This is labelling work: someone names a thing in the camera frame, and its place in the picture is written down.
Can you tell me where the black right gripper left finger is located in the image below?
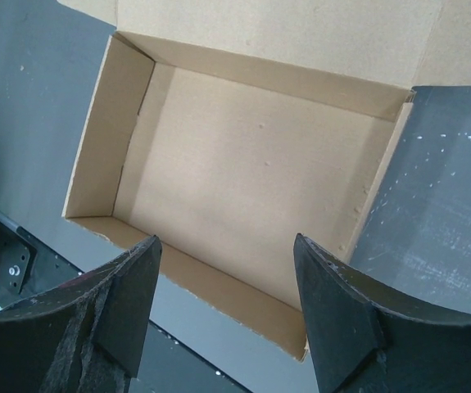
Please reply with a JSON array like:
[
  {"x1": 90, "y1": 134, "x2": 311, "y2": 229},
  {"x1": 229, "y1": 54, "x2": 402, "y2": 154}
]
[{"x1": 0, "y1": 236, "x2": 162, "y2": 392}]

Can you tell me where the brown cardboard box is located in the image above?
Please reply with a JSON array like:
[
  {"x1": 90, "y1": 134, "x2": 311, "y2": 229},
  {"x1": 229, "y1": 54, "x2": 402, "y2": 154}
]
[{"x1": 62, "y1": 1, "x2": 471, "y2": 360}]

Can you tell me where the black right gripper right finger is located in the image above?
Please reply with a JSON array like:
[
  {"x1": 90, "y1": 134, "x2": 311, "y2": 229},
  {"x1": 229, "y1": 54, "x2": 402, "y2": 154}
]
[{"x1": 293, "y1": 234, "x2": 471, "y2": 392}]

